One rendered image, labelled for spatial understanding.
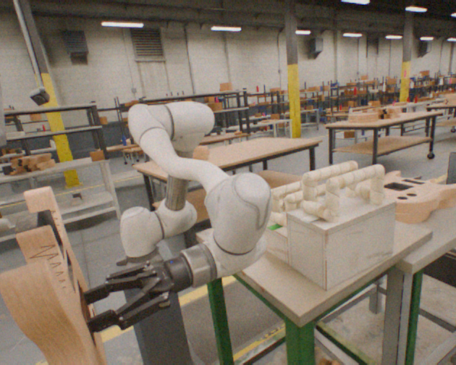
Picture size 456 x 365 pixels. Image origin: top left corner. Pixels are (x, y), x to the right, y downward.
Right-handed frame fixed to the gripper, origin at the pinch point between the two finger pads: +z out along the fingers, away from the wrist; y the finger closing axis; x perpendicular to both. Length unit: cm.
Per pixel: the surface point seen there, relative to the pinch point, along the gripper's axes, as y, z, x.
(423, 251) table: -20, -91, -13
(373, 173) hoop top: -11, -69, 16
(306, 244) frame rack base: -7, -51, -1
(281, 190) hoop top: 12, -60, 4
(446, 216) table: -14, -123, -15
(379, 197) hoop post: -13, -72, 8
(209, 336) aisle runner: 62, -51, -118
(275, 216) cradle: 9, -55, -3
